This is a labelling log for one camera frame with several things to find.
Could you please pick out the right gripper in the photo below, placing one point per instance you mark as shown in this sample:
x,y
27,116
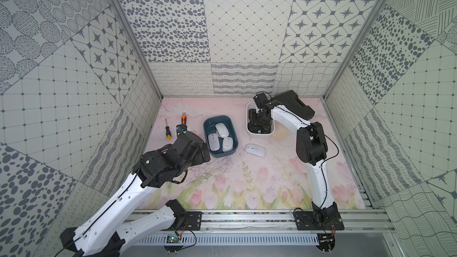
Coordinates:
x,y
253,118

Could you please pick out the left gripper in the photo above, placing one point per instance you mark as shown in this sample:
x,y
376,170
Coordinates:
x,y
194,141

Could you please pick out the white mouse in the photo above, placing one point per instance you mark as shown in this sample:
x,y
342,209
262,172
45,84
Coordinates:
x,y
227,144
222,130
213,142
256,150

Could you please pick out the white mouse bottom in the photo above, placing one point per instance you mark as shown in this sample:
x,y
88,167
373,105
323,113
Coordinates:
x,y
222,130

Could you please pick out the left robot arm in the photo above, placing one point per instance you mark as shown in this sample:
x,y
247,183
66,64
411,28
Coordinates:
x,y
107,233

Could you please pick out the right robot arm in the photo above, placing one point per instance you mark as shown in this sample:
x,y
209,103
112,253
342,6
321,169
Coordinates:
x,y
311,142

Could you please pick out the white storage box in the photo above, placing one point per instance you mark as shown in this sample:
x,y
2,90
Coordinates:
x,y
258,121

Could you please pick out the teal storage box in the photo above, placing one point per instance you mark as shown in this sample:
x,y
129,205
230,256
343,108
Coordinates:
x,y
209,127

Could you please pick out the black yellow screwdriver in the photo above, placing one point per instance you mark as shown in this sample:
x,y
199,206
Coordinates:
x,y
167,130

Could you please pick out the black plastic tool case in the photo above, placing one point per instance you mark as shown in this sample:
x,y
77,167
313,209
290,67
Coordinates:
x,y
291,101

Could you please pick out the orange adjustable wrench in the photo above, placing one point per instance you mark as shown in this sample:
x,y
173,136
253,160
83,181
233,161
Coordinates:
x,y
184,118

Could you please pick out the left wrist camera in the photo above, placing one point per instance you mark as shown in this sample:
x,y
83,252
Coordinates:
x,y
181,128

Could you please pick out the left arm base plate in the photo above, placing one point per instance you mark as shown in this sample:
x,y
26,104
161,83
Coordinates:
x,y
191,220

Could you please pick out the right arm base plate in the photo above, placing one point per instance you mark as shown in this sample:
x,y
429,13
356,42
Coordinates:
x,y
308,220

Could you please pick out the aluminium mounting rail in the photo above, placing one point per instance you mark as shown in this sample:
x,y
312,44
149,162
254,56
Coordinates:
x,y
289,220

